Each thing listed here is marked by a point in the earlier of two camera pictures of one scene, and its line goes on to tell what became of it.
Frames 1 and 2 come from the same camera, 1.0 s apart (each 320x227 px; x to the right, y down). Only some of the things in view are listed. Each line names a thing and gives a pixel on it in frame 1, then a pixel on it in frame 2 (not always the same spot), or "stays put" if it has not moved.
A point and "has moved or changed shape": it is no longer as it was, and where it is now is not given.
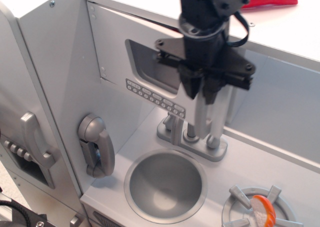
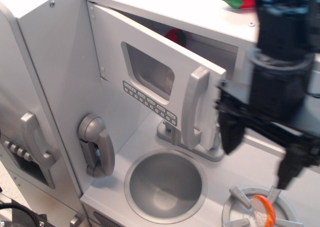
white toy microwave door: x=125 y=44 has moved or changed shape
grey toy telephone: x=97 y=146 stays put
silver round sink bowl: x=165 y=186 stays put
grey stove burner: x=238 y=212 stays put
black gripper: x=206 y=53 → x=269 y=102
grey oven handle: x=75 y=221 stays put
